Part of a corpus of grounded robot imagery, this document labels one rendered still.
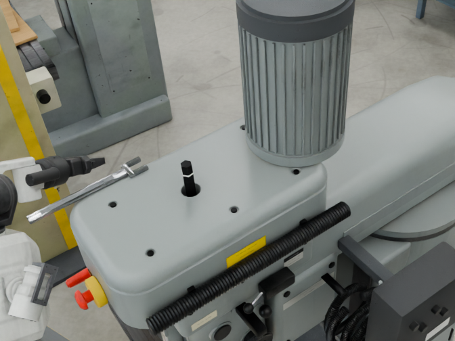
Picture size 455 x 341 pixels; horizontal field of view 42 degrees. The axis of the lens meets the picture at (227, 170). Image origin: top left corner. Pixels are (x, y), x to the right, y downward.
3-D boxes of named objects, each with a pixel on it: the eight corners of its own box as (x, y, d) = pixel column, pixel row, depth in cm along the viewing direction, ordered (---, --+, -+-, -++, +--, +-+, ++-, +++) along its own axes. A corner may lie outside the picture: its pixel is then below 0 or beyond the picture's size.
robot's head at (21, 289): (-2, 312, 131) (15, 316, 125) (14, 267, 135) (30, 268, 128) (26, 319, 135) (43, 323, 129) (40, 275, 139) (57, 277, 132)
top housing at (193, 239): (136, 346, 107) (118, 296, 96) (76, 255, 124) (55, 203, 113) (334, 224, 125) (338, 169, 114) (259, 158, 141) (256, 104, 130)
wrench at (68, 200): (32, 228, 109) (31, 225, 108) (24, 215, 111) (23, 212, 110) (148, 169, 118) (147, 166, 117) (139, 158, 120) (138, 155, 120)
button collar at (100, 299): (101, 314, 113) (94, 296, 109) (88, 293, 117) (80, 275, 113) (111, 308, 114) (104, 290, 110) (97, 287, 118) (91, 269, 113)
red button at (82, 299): (84, 316, 112) (78, 304, 109) (75, 301, 114) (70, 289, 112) (99, 306, 113) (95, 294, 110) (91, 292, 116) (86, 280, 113)
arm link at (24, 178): (42, 193, 177) (10, 203, 168) (35, 158, 176) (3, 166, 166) (68, 193, 171) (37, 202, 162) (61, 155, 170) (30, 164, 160)
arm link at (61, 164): (66, 181, 188) (36, 190, 178) (60, 151, 187) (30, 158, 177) (95, 180, 181) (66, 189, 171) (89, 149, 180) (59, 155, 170)
